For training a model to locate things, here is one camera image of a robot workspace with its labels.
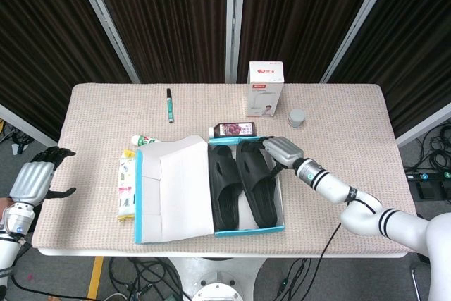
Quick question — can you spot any small grey jar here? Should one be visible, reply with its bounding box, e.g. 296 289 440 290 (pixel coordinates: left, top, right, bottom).
288 108 306 128

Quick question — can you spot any green marker pen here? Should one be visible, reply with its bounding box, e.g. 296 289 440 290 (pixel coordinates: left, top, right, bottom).
166 87 175 124

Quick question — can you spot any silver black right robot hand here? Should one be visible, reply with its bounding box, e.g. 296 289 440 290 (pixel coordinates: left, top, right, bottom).
246 135 304 178

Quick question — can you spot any white lamp carton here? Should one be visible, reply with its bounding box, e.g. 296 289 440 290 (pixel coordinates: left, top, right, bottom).
245 61 285 118

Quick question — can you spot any grey partition frame post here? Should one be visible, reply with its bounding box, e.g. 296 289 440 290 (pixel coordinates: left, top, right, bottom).
69 0 142 84
225 0 247 84
0 103 59 152
396 102 451 149
319 0 401 84

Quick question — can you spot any dark juice bottle purple label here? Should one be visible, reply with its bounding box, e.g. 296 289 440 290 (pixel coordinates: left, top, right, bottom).
208 121 257 139

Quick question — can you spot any yellow white snack packet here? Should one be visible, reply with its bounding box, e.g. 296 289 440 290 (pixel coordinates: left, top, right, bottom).
116 149 137 223

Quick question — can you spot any light blue shoe box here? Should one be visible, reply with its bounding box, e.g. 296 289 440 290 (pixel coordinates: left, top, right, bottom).
133 134 285 245

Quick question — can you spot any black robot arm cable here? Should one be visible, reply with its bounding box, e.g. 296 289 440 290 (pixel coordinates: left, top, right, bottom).
306 197 375 301

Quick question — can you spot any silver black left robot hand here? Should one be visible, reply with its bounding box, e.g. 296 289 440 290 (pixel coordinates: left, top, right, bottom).
8 146 77 207

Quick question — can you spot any white green toothpaste tube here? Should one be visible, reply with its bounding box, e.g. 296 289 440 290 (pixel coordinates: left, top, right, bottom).
131 134 163 147

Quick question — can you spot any black floor cable bundle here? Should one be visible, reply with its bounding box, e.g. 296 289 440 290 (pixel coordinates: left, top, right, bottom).
403 123 451 175
107 257 186 301

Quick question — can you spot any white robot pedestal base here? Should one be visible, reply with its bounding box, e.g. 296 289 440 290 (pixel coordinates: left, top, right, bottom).
165 257 268 301

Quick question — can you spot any black slipper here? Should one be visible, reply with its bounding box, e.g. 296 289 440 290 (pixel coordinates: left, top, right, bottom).
235 140 279 228
207 145 244 231

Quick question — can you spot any dark brown curtain panel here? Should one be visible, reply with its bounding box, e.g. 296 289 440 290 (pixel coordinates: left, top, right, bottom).
237 0 388 84
0 0 132 142
86 0 234 84
329 0 451 138

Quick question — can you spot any beige cloth-covered table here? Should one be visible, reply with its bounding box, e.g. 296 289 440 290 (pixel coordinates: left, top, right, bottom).
31 83 420 256

